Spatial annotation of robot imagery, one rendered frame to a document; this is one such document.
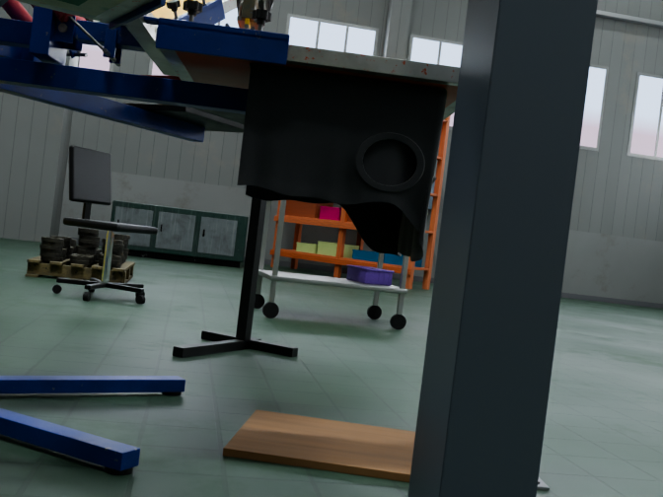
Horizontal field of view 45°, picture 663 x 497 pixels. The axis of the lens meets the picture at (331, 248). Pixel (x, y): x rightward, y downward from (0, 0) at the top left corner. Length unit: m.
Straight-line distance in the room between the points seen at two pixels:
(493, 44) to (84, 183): 4.09
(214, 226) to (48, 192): 2.46
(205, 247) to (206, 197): 1.94
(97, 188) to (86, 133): 6.93
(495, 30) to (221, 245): 9.00
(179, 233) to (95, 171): 5.01
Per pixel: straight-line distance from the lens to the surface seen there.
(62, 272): 6.26
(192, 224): 10.30
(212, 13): 2.84
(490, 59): 1.45
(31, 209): 11.55
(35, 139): 11.59
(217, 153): 12.18
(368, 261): 10.54
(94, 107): 2.79
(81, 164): 5.28
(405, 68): 1.93
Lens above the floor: 0.56
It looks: 1 degrees down
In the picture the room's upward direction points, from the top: 7 degrees clockwise
